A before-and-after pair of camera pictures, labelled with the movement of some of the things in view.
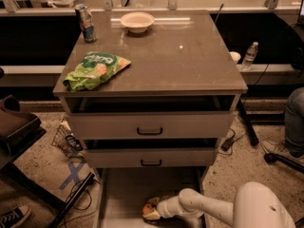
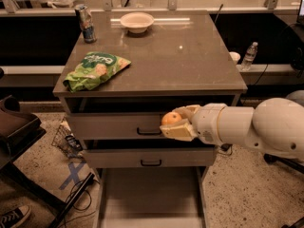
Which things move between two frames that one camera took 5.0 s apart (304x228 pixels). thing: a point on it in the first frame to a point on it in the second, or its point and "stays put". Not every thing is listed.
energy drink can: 85,22 stays put
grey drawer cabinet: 153,128 stays put
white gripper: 163,207 to 207,123
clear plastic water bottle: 249,57 stays put
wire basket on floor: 65,140 stays put
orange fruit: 147,208 to 170,118
